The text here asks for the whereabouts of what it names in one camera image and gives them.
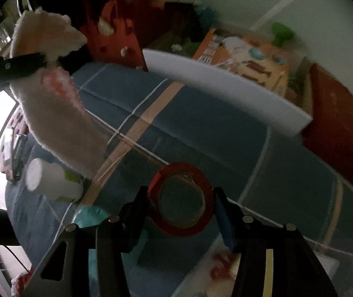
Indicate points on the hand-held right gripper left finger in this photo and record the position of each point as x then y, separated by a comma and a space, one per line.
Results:
138, 216

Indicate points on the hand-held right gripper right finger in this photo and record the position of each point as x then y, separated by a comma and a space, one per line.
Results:
226, 222

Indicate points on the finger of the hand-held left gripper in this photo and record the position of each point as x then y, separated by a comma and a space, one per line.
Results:
15, 66

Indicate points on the red tape roll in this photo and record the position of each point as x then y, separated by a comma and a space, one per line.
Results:
176, 230

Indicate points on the pink fluffy cloth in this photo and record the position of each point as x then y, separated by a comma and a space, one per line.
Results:
62, 120

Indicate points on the white plastic cup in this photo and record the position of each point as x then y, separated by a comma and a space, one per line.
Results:
49, 179

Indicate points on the red tote bag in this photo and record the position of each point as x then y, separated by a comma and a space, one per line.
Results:
117, 37

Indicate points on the red floral cloth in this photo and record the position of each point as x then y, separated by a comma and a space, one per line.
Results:
20, 284

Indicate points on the white board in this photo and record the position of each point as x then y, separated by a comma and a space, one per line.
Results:
226, 83

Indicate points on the red cardboard box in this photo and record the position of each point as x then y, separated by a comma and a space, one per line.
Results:
340, 123

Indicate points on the orange toy box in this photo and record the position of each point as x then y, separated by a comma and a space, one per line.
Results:
247, 58

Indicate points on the green dumbbell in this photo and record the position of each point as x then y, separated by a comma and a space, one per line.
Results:
280, 32

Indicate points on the teal pump bottle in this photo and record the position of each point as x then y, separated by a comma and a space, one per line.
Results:
209, 15

